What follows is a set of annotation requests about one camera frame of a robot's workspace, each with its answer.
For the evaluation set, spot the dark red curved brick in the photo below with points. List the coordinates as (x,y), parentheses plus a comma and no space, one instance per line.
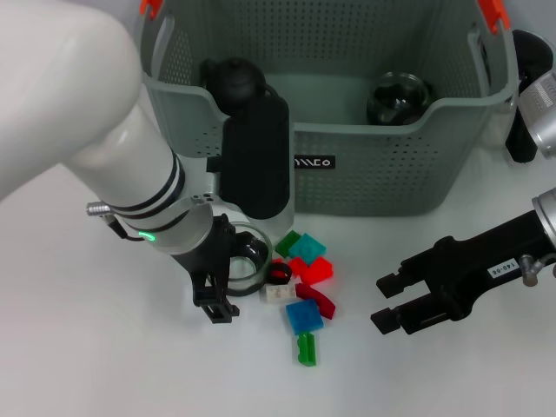
(317,299)

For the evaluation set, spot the white toy brick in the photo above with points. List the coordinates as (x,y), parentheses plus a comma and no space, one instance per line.
(278,294)

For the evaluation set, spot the grey-green perforated storage bin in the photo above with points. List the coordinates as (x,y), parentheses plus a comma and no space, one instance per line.
(369,182)

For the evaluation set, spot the black clay teapot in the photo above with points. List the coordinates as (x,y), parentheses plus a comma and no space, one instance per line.
(236,80)

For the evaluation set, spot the large red toy brick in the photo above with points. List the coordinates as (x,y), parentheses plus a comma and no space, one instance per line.
(319,271)

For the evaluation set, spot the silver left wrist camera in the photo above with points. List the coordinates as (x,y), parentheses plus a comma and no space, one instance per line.
(256,160)

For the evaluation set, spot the blue toy brick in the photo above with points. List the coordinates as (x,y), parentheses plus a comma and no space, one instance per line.
(304,317)

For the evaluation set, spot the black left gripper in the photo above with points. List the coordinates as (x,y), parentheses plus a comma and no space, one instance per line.
(213,247)

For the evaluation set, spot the black curved stand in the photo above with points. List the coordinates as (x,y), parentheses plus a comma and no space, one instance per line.
(527,48)

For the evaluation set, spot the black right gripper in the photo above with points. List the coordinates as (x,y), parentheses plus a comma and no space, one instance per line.
(478,269)

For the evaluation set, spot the small green toy brick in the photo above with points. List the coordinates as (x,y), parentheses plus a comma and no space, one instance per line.
(286,243)

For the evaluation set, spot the long green toy brick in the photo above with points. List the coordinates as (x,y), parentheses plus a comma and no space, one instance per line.
(304,352)

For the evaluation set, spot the teal toy brick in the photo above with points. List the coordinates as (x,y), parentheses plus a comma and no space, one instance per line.
(308,247)

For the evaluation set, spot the small red toy brick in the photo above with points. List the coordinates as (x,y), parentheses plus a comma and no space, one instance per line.
(297,266)

